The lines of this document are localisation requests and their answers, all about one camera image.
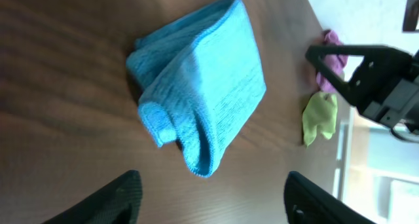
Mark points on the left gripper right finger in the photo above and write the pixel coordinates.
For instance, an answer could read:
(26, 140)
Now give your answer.
(307, 203)

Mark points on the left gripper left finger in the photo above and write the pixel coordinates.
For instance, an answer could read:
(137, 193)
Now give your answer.
(118, 202)

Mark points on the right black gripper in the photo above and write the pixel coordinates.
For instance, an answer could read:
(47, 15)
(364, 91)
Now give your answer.
(387, 79)

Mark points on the blue microfibre cloth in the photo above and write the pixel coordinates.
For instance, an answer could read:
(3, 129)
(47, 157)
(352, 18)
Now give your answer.
(201, 79)

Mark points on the crumpled purple cloth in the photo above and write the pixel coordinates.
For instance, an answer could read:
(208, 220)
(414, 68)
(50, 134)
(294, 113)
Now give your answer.
(336, 63)

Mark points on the crumpled green cloth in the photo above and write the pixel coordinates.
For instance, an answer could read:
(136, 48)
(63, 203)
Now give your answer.
(319, 116)

